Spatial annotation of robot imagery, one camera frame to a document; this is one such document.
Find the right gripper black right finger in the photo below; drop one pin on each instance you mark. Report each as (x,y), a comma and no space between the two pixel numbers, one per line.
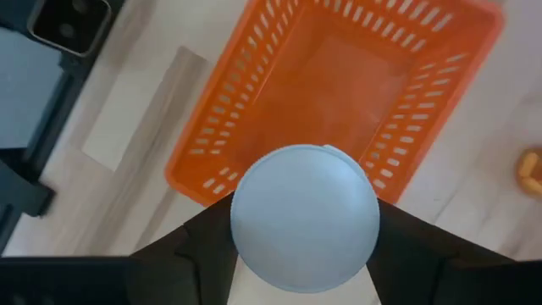
(423,262)

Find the orange pill bottle white cap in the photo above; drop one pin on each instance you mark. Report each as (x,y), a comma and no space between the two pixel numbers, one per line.
(530,171)
(305,220)

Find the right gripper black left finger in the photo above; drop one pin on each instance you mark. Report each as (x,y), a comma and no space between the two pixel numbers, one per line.
(190,262)

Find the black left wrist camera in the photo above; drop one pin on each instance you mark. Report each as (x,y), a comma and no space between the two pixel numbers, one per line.
(70,25)

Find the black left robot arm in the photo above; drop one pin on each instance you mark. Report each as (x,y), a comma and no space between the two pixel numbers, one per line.
(25,93)

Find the orange plastic slotted basket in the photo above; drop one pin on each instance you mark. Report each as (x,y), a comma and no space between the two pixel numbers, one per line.
(339,84)

